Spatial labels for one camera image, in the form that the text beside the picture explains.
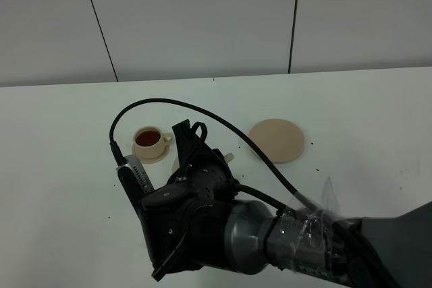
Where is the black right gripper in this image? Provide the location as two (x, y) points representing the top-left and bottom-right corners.
(140, 119), (236, 273)

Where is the beige ceramic teapot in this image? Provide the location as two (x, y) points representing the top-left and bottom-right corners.
(172, 153), (234, 173)

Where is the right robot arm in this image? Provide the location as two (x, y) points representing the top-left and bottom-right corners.
(139, 121), (431, 287)

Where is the beige teapot saucer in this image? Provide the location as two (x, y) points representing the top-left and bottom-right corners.
(248, 119), (305, 164)

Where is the far beige teacup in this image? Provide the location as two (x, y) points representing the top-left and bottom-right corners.
(133, 126), (173, 157)

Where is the far beige cup saucer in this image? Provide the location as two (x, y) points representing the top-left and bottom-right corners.
(132, 144), (170, 164)

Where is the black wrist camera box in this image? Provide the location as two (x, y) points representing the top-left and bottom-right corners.
(116, 154), (155, 217)

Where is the black camera cable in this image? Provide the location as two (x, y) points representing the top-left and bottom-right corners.
(109, 98), (406, 288)

